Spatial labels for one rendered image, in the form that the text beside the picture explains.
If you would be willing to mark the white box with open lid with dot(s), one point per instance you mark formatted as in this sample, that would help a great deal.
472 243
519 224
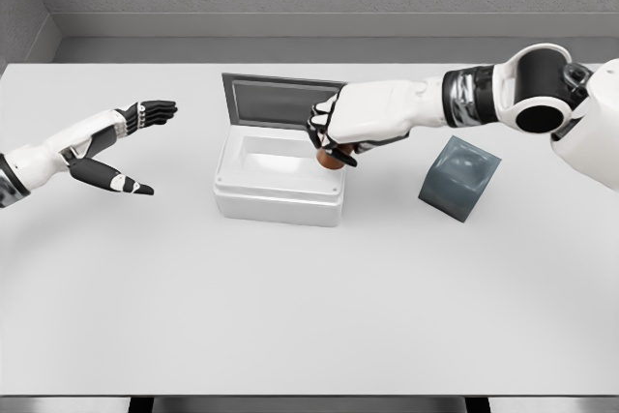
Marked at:
278 166

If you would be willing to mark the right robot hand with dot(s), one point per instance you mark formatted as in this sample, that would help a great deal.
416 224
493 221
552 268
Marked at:
367 110

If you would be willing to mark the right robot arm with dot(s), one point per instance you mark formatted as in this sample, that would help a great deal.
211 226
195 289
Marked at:
522 94

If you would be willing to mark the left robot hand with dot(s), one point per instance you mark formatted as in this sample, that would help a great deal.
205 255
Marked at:
104 135

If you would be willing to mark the dark grey cube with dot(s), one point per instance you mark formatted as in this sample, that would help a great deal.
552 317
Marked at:
458 179

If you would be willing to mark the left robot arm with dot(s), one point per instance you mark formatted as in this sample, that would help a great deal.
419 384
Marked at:
21 166

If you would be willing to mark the small brown cylinder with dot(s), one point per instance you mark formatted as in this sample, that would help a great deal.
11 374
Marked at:
330 160

